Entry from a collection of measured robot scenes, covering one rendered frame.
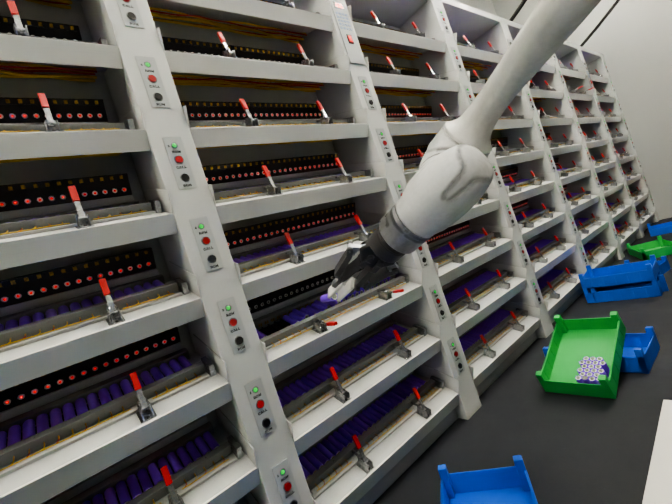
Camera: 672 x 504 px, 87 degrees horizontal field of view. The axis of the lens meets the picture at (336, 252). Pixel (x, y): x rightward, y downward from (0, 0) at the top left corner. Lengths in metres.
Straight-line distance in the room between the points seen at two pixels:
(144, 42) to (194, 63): 0.11
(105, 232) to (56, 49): 0.38
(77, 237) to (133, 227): 0.10
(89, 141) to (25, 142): 0.10
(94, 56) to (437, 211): 0.78
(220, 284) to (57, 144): 0.41
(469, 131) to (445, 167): 0.15
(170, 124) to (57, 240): 0.34
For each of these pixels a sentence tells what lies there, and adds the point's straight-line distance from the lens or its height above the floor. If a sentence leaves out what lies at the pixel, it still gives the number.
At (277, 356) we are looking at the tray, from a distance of 0.89.
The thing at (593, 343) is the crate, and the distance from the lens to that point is 1.57.
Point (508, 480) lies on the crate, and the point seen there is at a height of 0.02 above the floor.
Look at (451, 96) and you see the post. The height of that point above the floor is 1.21.
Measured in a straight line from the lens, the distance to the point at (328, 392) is 1.05.
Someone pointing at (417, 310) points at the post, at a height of 0.39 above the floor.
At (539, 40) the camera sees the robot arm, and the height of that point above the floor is 0.85.
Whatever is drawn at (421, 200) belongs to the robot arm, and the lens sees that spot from 0.60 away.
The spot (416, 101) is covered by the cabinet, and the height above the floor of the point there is 1.27.
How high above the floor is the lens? 0.67
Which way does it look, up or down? 1 degrees up
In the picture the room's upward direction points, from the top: 19 degrees counter-clockwise
